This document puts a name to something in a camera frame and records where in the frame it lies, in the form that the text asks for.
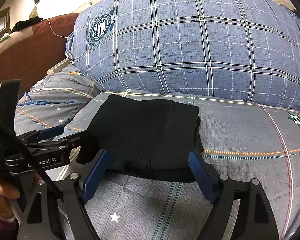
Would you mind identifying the black pants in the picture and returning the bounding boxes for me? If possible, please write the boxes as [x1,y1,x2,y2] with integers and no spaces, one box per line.
[77,95,203,183]

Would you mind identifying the person's left hand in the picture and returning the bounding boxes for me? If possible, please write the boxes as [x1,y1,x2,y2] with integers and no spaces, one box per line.
[0,173,41,221]

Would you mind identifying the grey star pillow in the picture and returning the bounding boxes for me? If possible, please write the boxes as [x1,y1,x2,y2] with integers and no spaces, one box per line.
[14,64,105,135]

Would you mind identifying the grey star bed sheet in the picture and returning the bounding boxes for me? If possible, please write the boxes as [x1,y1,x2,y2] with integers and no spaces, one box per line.
[47,89,300,240]

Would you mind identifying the brown headboard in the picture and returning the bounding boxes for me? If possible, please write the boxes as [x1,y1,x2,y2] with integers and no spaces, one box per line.
[0,13,78,93]

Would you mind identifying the dark cloth on headboard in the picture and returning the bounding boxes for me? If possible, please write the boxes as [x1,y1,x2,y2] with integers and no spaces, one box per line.
[11,16,43,33]

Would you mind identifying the blue plaid quilt bundle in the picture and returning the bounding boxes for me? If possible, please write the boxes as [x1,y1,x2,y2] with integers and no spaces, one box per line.
[65,0,300,111]

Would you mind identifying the blue string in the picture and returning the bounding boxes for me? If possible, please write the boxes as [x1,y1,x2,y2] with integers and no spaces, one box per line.
[16,91,75,107]

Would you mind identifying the wooden bed frame block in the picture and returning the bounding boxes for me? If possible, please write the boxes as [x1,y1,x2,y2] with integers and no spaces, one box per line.
[47,58,70,75]

